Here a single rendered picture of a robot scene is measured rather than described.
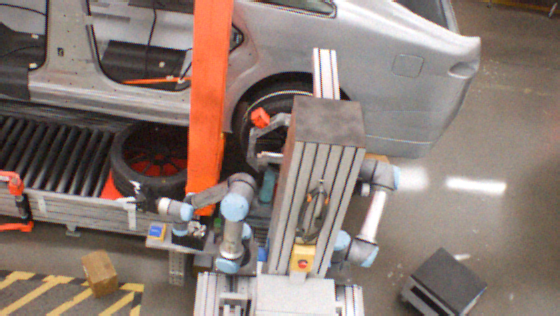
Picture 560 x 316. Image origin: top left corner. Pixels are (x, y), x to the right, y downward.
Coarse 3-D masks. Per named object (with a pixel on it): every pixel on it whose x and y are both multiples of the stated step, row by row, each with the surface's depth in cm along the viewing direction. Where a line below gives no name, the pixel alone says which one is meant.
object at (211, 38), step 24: (216, 0) 267; (216, 24) 276; (216, 48) 285; (192, 72) 296; (216, 72) 295; (192, 96) 306; (216, 96) 305; (192, 120) 318; (216, 120) 317; (192, 144) 330; (216, 144) 329; (192, 168) 343; (216, 168) 351; (192, 192) 357
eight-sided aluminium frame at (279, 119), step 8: (272, 120) 359; (280, 120) 353; (288, 120) 353; (256, 128) 364; (264, 128) 358; (272, 128) 358; (256, 136) 362; (248, 144) 368; (248, 152) 373; (248, 160) 377; (256, 168) 382
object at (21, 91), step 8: (0, 64) 372; (0, 72) 373; (8, 72) 373; (16, 72) 373; (24, 72) 373; (0, 80) 375; (8, 80) 375; (16, 80) 376; (24, 80) 376; (0, 88) 378; (8, 88) 378; (16, 88) 378; (24, 88) 377; (16, 96) 383; (24, 96) 382
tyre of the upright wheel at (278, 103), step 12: (276, 84) 371; (288, 84) 368; (300, 84) 368; (264, 96) 369; (276, 96) 363; (288, 96) 360; (252, 108) 370; (264, 108) 360; (276, 108) 357; (288, 108) 357
